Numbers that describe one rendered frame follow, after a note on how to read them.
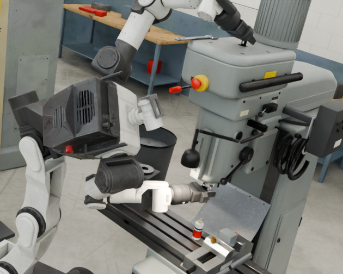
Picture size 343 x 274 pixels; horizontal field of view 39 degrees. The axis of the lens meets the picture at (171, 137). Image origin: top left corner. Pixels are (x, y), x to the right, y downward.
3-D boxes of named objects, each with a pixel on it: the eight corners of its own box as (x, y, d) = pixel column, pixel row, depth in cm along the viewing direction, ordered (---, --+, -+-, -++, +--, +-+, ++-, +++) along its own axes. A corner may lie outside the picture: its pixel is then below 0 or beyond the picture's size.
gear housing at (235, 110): (235, 124, 179) (242, 99, 175) (185, 101, 192) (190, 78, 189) (277, 111, 204) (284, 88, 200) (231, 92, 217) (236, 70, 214)
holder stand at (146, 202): (141, 212, 235) (148, 176, 227) (105, 195, 243) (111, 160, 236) (154, 203, 245) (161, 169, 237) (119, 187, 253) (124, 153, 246)
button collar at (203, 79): (203, 94, 172) (207, 78, 169) (190, 88, 175) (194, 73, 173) (207, 93, 173) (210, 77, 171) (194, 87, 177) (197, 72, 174)
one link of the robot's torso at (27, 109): (-1, 100, 188) (33, 89, 181) (20, 93, 200) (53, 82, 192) (25, 166, 193) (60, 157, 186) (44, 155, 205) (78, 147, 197)
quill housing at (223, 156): (217, 192, 195) (236, 120, 183) (179, 171, 206) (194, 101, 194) (242, 180, 209) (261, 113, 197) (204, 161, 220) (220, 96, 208)
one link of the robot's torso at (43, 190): (12, 235, 205) (11, 134, 188) (37, 217, 220) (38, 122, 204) (42, 246, 200) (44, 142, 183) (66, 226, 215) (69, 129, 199)
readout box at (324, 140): (324, 160, 194) (341, 112, 186) (304, 151, 199) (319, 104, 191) (342, 150, 209) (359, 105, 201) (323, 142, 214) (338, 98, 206)
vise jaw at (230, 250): (224, 261, 200) (226, 253, 198) (201, 246, 207) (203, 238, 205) (232, 256, 204) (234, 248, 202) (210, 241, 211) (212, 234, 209)
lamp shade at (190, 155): (178, 164, 182) (182, 150, 180) (182, 157, 189) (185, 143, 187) (196, 170, 181) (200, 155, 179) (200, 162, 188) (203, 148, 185)
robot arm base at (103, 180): (98, 201, 169) (110, 185, 161) (87, 170, 174) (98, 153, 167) (134, 195, 178) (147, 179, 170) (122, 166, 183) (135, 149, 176)
